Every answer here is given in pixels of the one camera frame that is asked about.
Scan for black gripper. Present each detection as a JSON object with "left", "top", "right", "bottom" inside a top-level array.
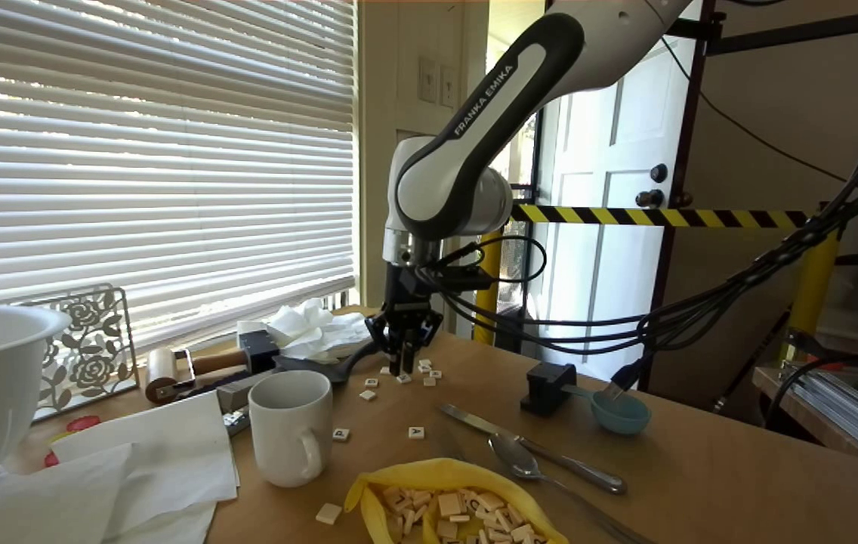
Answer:
[{"left": 366, "top": 265, "right": 440, "bottom": 377}]

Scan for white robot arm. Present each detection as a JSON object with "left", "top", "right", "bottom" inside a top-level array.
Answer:
[{"left": 369, "top": 0, "right": 691, "bottom": 373}]

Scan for letter tile table centre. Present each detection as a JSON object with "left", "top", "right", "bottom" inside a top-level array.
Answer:
[{"left": 408, "top": 425, "right": 427, "bottom": 440}]

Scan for letter tile near mug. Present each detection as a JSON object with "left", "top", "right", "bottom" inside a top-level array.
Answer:
[{"left": 333, "top": 425, "right": 349, "bottom": 443}]

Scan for yellow bag of letter tiles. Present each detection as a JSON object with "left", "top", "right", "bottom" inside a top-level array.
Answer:
[{"left": 343, "top": 457, "right": 572, "bottom": 544}]

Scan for letter tile near bag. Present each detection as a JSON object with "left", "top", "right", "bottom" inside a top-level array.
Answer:
[{"left": 313, "top": 500, "right": 342, "bottom": 525}]

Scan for white ceramic mug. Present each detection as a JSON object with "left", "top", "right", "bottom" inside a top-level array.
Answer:
[{"left": 249, "top": 372, "right": 333, "bottom": 485}]

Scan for black small box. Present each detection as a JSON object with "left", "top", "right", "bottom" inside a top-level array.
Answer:
[{"left": 238, "top": 330, "right": 279, "bottom": 372}]

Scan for metal spoon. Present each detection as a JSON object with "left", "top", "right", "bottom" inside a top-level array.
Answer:
[{"left": 487, "top": 434, "right": 652, "bottom": 544}]

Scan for metal table knife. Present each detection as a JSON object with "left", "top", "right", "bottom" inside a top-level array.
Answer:
[{"left": 439, "top": 404, "right": 627, "bottom": 494}]

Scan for blue measuring scoop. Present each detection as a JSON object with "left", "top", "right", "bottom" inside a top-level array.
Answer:
[{"left": 572, "top": 386, "right": 650, "bottom": 437}]

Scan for wooden rolling stamp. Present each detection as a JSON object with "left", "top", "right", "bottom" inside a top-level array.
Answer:
[{"left": 141, "top": 340, "right": 251, "bottom": 408}]

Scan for white paper napkin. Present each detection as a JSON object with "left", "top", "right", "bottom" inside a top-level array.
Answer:
[{"left": 0, "top": 393, "right": 238, "bottom": 544}]

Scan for white door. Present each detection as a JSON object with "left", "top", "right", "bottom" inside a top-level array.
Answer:
[{"left": 533, "top": 32, "right": 697, "bottom": 391}]

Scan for ornate silver napkin holder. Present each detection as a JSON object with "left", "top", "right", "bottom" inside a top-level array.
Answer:
[{"left": 14, "top": 283, "right": 139, "bottom": 419}]

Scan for red yellow small lids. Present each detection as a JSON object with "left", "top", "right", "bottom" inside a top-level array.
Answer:
[{"left": 42, "top": 415, "right": 102, "bottom": 469}]

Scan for yellow black striped barrier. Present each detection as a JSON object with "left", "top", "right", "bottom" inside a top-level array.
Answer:
[{"left": 511, "top": 203, "right": 846, "bottom": 352}]

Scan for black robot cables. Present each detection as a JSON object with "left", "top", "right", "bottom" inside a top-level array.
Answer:
[{"left": 427, "top": 40, "right": 858, "bottom": 404}]

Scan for black block on scoop handle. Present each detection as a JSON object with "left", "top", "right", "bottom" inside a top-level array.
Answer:
[{"left": 519, "top": 361, "right": 578, "bottom": 417}]

